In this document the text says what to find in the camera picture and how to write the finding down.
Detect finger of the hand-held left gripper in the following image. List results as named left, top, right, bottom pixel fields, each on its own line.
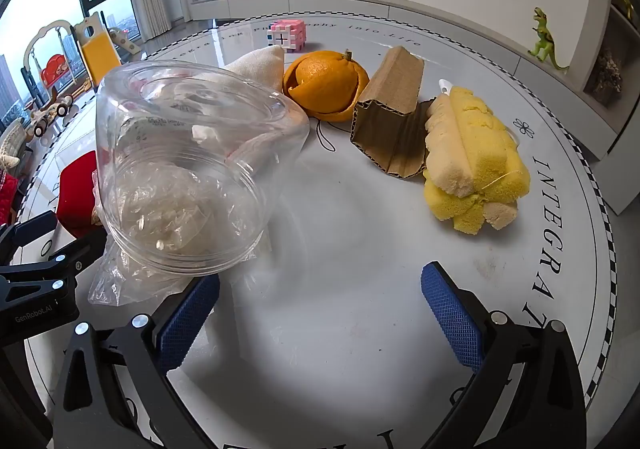
left=0, top=210, right=60, bottom=262
left=0, top=233, right=108, bottom=312

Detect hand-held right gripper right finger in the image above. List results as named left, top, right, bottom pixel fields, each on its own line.
left=421, top=261, right=588, bottom=449

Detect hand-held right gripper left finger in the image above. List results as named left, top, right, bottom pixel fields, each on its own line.
left=52, top=273, right=236, bottom=449

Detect clear plastic jar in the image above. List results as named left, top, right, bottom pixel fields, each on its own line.
left=94, top=60, right=311, bottom=276

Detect red quilted cushion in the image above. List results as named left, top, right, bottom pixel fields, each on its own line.
left=0, top=172, right=21, bottom=227

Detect clear plastic bag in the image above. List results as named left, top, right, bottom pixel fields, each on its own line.
left=87, top=162, right=273, bottom=308

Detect white plush toy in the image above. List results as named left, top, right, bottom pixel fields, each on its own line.
left=0, top=122, right=31, bottom=172

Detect wooden toy car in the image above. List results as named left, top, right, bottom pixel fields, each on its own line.
left=31, top=96, right=76, bottom=137

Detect children's swing with red seat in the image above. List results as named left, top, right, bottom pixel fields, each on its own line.
left=22, top=20, right=93, bottom=102

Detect yellow sponge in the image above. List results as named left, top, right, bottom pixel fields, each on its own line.
left=423, top=79, right=531, bottom=233

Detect yellow children's slide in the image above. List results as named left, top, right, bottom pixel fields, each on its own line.
left=75, top=12, right=143, bottom=87

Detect children's swing play set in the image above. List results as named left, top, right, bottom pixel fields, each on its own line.
left=0, top=0, right=132, bottom=140

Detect corrugated cardboard piece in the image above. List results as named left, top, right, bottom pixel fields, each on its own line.
left=348, top=46, right=437, bottom=178

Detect white shelf unit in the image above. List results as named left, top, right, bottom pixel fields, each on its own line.
left=575, top=0, right=640, bottom=215

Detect beige cloth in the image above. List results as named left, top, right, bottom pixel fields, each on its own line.
left=200, top=43, right=286, bottom=92

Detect orange fruit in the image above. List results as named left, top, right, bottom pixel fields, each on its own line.
left=282, top=49, right=371, bottom=123

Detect dried flowers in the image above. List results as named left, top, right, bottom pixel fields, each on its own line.
left=589, top=48, right=623, bottom=95

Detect white low cabinet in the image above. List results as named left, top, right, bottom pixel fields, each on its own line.
left=191, top=0, right=640, bottom=160

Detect green dinosaur toy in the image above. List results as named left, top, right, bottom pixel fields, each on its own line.
left=528, top=6, right=571, bottom=71

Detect pink cube toy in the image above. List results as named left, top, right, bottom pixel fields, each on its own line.
left=266, top=20, right=307, bottom=53

